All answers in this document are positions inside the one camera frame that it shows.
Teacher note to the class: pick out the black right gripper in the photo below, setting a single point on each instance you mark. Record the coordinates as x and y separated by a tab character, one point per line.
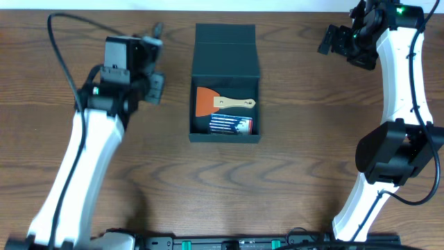
341	32

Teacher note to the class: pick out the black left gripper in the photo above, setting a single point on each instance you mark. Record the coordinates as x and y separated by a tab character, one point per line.
152	82

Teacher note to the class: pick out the orange scraper wooden handle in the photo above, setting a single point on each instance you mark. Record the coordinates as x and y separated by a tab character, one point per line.
209	102

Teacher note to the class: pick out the dark green gift box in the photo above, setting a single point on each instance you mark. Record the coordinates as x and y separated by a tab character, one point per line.
225	61

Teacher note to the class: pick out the blue drill bit set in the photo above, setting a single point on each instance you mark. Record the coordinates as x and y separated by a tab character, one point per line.
230	125

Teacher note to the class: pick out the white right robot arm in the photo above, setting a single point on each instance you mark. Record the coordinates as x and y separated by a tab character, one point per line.
388	34

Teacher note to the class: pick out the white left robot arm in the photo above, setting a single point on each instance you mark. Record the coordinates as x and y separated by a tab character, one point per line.
104	104

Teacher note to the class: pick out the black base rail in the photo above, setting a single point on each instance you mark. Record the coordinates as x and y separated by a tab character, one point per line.
298	238

